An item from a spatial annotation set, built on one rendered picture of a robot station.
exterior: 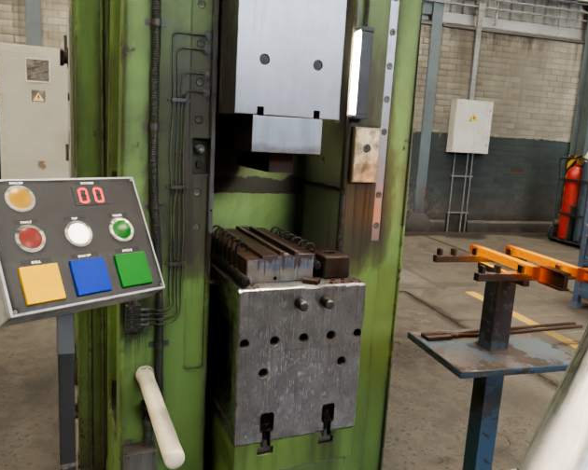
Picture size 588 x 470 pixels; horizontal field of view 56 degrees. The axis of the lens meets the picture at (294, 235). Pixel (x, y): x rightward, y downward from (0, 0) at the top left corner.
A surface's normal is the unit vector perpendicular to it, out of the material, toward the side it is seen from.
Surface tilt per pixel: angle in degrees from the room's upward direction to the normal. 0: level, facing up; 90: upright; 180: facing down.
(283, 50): 90
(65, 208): 60
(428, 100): 90
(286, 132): 90
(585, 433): 64
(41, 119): 90
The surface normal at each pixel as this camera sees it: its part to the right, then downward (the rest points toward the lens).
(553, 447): -0.76, -0.45
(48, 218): 0.67, -0.35
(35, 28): 0.26, 0.18
